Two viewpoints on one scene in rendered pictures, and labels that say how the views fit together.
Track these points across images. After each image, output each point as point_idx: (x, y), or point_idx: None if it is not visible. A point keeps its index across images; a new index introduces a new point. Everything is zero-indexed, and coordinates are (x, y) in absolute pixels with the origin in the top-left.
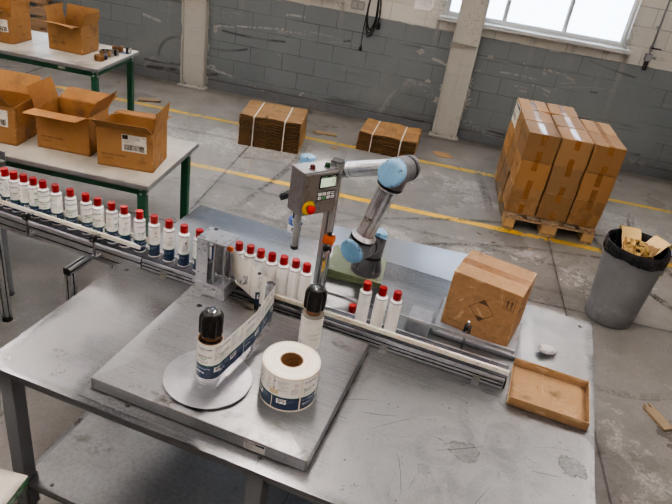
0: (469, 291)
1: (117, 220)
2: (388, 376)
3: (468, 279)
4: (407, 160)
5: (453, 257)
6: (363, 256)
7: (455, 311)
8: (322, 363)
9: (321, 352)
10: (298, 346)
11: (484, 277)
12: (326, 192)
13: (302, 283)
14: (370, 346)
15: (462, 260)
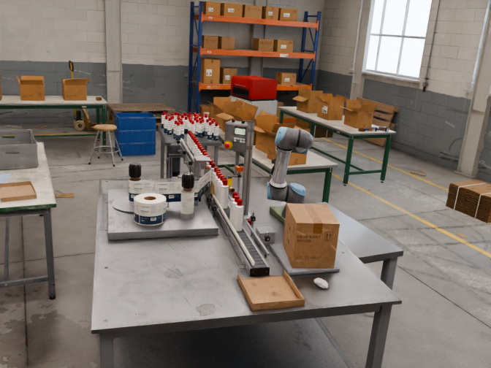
0: (288, 219)
1: None
2: (207, 243)
3: (288, 209)
4: (292, 129)
5: (374, 239)
6: (272, 194)
7: (285, 236)
8: (183, 221)
9: (191, 219)
10: (162, 197)
11: (296, 210)
12: (239, 138)
13: (221, 191)
14: (226, 234)
15: (377, 242)
